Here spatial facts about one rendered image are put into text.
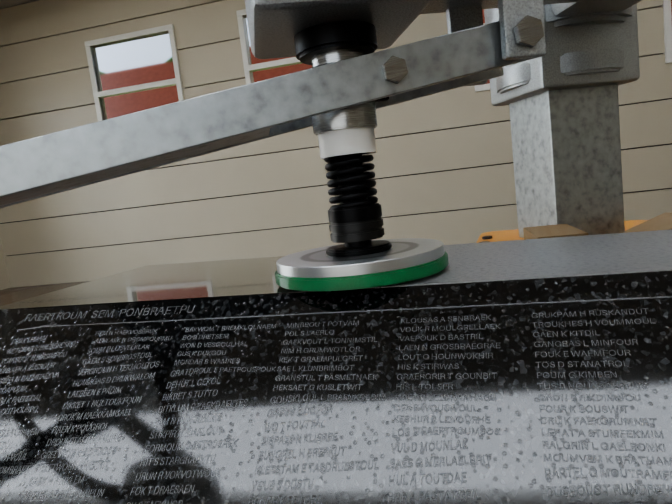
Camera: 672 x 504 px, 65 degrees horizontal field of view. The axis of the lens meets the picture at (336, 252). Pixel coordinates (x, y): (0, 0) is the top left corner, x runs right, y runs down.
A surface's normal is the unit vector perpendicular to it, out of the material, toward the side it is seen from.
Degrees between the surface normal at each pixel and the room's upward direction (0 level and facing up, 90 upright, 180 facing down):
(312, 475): 45
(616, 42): 90
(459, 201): 90
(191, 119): 90
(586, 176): 90
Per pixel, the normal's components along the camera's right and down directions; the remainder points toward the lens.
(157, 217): -0.22, 0.14
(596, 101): 0.18, 0.11
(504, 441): -0.27, -0.59
